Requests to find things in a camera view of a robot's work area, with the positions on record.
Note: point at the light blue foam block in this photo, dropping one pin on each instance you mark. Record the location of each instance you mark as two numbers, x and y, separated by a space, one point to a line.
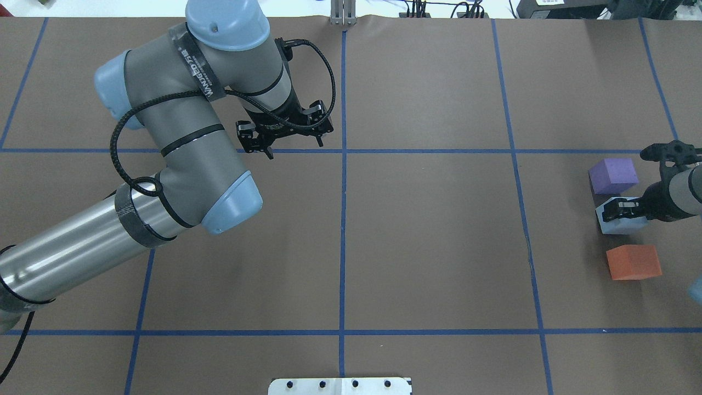
619 226

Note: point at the purple foam block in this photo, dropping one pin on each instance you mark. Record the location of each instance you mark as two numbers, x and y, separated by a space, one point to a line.
613 176

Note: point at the orange foam block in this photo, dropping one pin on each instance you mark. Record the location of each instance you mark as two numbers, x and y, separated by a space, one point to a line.
633 262

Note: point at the brown paper table cover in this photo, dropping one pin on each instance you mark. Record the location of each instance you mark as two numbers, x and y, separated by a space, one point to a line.
445 232

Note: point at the aluminium frame post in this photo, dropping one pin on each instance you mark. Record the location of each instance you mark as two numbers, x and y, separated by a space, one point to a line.
343 12

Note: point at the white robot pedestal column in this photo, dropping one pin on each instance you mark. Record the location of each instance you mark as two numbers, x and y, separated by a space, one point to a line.
341 385

